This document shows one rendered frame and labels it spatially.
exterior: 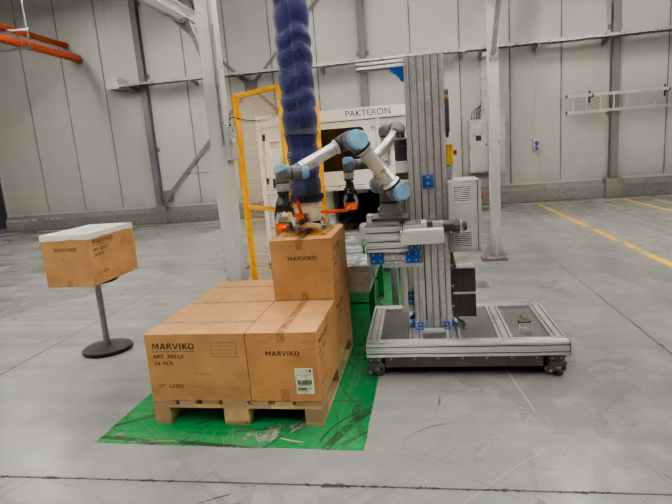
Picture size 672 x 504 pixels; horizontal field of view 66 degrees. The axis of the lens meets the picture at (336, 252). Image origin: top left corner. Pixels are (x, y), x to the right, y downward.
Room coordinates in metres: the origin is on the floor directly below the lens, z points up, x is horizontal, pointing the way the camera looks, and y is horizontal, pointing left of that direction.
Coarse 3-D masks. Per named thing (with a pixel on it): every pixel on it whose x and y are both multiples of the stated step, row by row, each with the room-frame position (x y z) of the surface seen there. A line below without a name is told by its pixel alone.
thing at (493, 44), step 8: (496, 0) 5.86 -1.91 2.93; (496, 8) 5.92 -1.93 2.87; (496, 16) 5.99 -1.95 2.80; (192, 24) 6.43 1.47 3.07; (496, 24) 6.05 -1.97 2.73; (192, 32) 6.44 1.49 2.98; (496, 32) 6.12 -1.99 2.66; (496, 40) 6.19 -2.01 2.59; (496, 48) 6.31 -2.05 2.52; (496, 56) 6.31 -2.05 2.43
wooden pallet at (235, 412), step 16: (352, 336) 3.75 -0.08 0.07; (336, 368) 3.05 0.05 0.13; (336, 384) 3.05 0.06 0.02; (160, 400) 2.76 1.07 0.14; (176, 400) 2.75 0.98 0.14; (192, 400) 2.72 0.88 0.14; (160, 416) 2.76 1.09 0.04; (176, 416) 2.81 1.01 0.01; (224, 416) 2.69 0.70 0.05; (240, 416) 2.67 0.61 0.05; (320, 416) 2.59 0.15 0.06
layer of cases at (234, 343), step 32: (224, 288) 3.69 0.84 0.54; (256, 288) 3.62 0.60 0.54; (192, 320) 2.96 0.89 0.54; (224, 320) 2.91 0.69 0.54; (256, 320) 2.88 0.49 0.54; (288, 320) 2.82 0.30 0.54; (320, 320) 2.77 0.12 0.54; (160, 352) 2.75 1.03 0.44; (192, 352) 2.72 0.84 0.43; (224, 352) 2.68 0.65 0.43; (256, 352) 2.65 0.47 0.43; (288, 352) 2.61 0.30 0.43; (320, 352) 2.66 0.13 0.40; (160, 384) 2.76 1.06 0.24; (192, 384) 2.72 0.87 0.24; (224, 384) 2.69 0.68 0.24; (256, 384) 2.65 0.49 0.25; (288, 384) 2.62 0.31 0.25; (320, 384) 2.60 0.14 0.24
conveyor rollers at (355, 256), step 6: (348, 234) 5.78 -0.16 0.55; (354, 234) 5.76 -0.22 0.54; (348, 240) 5.41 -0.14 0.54; (354, 240) 5.32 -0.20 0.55; (360, 240) 5.30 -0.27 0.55; (348, 246) 5.04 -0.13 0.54; (354, 246) 5.03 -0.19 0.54; (360, 246) 4.95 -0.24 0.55; (348, 252) 4.69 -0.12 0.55; (354, 252) 4.68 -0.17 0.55; (360, 252) 4.66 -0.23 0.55; (348, 258) 4.42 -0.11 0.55; (354, 258) 4.40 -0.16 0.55; (360, 258) 4.39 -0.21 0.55; (366, 258) 4.38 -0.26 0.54; (348, 264) 4.22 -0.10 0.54; (354, 264) 4.21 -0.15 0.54; (360, 264) 4.13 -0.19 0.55
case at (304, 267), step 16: (336, 224) 3.76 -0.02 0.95; (272, 240) 3.26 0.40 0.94; (288, 240) 3.22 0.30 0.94; (304, 240) 3.20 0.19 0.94; (320, 240) 3.19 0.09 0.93; (336, 240) 3.39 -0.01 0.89; (272, 256) 3.24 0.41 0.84; (288, 256) 3.23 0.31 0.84; (304, 256) 3.21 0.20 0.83; (320, 256) 3.19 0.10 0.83; (336, 256) 3.34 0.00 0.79; (272, 272) 3.25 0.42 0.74; (288, 272) 3.23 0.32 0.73; (304, 272) 3.21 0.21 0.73; (320, 272) 3.19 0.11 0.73; (336, 272) 3.30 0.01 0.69; (288, 288) 3.23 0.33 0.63; (304, 288) 3.21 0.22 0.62; (320, 288) 3.19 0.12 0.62; (336, 288) 3.25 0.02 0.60
